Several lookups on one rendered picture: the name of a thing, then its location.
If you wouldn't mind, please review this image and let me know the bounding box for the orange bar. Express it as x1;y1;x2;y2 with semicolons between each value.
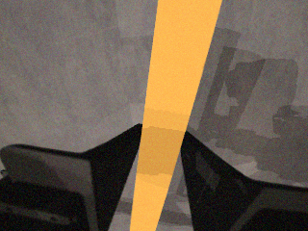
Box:
130;0;222;231

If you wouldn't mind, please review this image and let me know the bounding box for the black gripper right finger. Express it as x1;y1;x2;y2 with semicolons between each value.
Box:
181;131;308;231

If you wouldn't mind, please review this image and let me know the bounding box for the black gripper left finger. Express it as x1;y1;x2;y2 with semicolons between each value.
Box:
0;123;142;231

